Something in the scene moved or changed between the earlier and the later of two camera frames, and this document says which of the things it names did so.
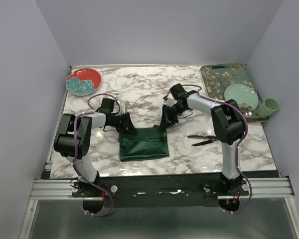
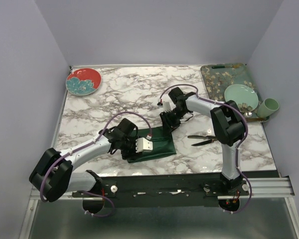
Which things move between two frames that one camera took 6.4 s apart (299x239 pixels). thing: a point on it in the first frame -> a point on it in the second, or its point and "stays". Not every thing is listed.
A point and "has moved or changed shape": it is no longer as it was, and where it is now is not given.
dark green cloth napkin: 148,143 has moved or changed shape
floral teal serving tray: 218,77 stays
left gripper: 130,129 -> 127,156
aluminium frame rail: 261,188 stays
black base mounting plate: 159,191 stays
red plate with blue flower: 82,81 stays
